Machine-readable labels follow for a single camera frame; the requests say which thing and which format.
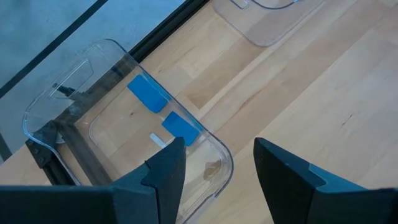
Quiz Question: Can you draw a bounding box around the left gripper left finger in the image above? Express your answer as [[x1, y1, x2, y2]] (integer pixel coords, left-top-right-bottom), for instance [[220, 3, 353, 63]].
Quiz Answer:
[[0, 136, 187, 224]]

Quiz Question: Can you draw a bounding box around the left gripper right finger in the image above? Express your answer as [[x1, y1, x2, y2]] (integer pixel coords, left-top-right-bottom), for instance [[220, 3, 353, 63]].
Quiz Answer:
[[252, 137, 398, 224]]

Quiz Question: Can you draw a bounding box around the blue wedge block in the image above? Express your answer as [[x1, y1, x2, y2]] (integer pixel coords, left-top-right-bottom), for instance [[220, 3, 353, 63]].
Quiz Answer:
[[161, 111, 201, 147]]

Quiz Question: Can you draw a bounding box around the blue rectangular block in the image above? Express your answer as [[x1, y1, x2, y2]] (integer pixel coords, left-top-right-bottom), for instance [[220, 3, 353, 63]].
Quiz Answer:
[[127, 73, 169, 114]]

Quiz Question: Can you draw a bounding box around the clear plastic bin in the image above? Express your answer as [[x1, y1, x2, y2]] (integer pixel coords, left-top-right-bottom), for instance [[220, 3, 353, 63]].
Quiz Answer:
[[212, 0, 326, 48], [22, 38, 235, 224]]

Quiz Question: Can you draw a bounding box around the black left frame rail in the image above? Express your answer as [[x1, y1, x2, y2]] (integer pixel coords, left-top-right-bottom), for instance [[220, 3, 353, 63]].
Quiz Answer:
[[45, 122, 113, 188]]

